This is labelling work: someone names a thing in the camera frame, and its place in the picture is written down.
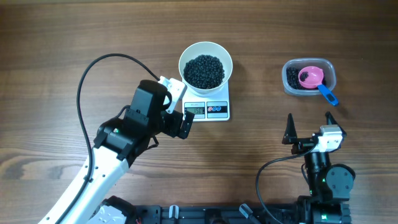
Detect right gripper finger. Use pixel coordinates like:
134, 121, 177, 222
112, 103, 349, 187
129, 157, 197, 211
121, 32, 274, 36
282, 113, 298, 144
325, 111, 347, 137

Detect pink scoop with blue handle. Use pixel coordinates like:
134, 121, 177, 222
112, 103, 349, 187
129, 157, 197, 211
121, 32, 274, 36
298, 66, 339, 106

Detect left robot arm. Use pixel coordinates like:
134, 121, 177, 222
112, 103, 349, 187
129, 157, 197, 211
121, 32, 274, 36
41, 77, 193, 223

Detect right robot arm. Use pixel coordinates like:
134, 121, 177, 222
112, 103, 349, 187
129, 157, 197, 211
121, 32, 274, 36
282, 112, 356, 223

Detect white digital kitchen scale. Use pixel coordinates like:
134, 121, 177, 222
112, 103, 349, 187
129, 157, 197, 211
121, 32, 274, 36
182, 83, 231, 122

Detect black beans in scoop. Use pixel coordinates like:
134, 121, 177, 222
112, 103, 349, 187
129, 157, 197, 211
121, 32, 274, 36
300, 72, 309, 82

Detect black beans in bowl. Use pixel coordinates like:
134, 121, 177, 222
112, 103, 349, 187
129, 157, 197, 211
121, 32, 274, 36
183, 55, 225, 90

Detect white bowl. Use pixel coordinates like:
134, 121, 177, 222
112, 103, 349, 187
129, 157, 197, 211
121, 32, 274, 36
178, 41, 233, 94

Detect clear plastic container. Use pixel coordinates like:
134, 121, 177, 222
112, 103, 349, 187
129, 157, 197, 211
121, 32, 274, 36
282, 58, 336, 96

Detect right black camera cable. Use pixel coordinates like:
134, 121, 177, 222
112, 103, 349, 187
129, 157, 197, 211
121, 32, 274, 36
255, 142, 320, 224

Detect black camera cable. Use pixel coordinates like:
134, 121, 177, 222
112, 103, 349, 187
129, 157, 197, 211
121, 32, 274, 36
54, 53, 161, 224
255, 142, 320, 224

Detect left black camera cable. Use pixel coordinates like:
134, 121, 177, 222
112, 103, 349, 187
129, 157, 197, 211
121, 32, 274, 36
54, 53, 161, 224

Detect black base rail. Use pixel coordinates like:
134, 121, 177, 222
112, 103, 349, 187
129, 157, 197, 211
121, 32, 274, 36
93, 195, 352, 224

